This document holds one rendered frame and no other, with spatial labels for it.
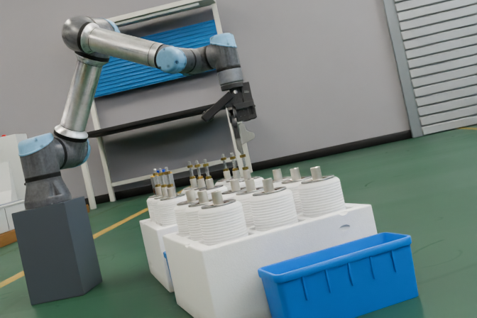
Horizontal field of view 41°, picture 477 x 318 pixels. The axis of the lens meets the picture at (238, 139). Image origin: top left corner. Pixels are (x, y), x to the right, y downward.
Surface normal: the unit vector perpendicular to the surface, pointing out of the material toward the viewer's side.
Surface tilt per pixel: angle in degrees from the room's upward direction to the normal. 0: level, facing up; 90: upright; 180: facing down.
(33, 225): 90
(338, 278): 92
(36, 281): 90
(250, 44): 90
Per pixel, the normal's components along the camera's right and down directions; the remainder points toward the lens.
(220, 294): 0.31, -0.07
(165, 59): -0.42, 0.10
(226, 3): -0.12, 0.03
